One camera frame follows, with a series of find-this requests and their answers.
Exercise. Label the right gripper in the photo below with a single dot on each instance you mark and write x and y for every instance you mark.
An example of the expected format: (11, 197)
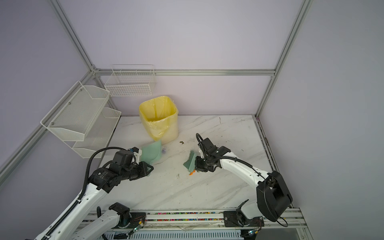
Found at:
(198, 166)

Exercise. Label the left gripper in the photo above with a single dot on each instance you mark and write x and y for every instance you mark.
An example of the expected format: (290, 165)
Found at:
(144, 171)

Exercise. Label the green plastic dustpan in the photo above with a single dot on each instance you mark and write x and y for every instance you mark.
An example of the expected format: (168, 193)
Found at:
(152, 153)

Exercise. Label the green hand brush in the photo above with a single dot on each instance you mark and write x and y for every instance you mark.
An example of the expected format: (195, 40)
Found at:
(190, 163)

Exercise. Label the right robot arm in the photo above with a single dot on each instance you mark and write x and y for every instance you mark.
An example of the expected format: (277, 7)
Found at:
(272, 194)

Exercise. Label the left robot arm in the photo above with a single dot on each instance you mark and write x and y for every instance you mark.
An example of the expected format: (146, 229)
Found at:
(95, 187)

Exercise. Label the yellow lined trash bin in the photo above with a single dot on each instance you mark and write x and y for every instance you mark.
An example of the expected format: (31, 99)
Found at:
(159, 117)

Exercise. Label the white mesh two-tier shelf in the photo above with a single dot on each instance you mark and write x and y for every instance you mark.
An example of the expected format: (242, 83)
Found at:
(82, 119)

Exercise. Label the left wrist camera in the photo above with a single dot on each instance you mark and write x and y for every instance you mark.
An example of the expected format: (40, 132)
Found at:
(137, 153)

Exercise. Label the aluminium table edge rail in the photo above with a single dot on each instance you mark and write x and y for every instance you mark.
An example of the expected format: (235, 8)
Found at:
(267, 148)

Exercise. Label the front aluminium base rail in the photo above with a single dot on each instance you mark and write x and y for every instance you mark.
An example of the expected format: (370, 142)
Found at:
(167, 225)

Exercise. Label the white wire basket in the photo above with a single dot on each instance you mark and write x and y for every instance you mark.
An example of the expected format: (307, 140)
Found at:
(131, 80)

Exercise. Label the aluminium frame back beam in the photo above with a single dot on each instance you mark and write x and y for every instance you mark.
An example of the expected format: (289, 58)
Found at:
(192, 72)

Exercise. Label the aluminium frame corner post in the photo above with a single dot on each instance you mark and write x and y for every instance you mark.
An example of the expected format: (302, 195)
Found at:
(304, 9)

